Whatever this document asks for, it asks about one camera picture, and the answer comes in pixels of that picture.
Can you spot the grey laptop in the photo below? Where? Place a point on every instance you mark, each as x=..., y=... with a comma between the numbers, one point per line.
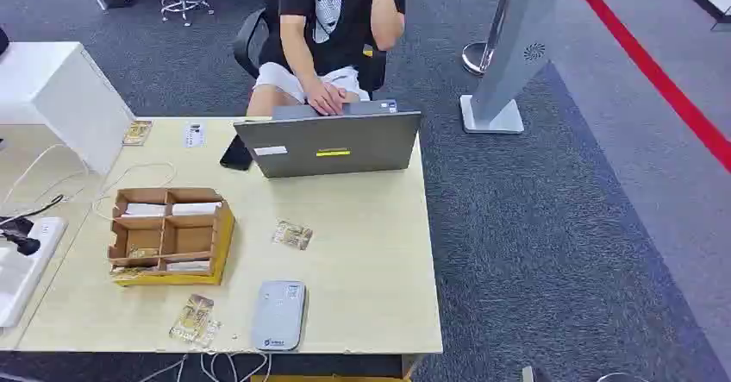
x=331, y=145

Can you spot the person's right hand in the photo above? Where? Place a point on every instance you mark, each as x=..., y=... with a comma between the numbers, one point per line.
x=324, y=96

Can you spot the black phone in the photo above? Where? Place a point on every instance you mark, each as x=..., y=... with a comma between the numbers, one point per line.
x=236, y=155

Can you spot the person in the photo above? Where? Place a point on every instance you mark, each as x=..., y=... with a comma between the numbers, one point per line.
x=337, y=42

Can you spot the wooden card box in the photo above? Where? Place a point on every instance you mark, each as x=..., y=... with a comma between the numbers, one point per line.
x=225, y=236

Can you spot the chrome stanchion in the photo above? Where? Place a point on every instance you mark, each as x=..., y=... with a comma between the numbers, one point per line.
x=477, y=56

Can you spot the grey card reader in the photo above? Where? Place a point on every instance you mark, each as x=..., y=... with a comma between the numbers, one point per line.
x=278, y=315

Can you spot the white card stack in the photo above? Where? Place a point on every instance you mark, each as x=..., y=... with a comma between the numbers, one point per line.
x=196, y=208
x=188, y=266
x=143, y=210

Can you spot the white paper label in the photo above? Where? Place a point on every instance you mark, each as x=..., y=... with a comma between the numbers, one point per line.
x=194, y=135

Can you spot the black office chair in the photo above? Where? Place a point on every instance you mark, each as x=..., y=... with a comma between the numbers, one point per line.
x=249, y=39

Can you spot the grey display stand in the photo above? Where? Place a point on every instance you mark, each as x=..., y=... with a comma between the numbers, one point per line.
x=514, y=48

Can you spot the gold printed card in sleeve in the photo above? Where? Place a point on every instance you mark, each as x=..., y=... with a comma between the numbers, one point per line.
x=193, y=318

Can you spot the red floor tape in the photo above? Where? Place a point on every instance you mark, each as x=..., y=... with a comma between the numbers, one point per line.
x=657, y=74

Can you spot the black plug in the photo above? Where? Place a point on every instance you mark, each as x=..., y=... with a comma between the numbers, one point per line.
x=21, y=243

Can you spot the white power strip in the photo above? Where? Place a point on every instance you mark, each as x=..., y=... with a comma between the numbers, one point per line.
x=23, y=276

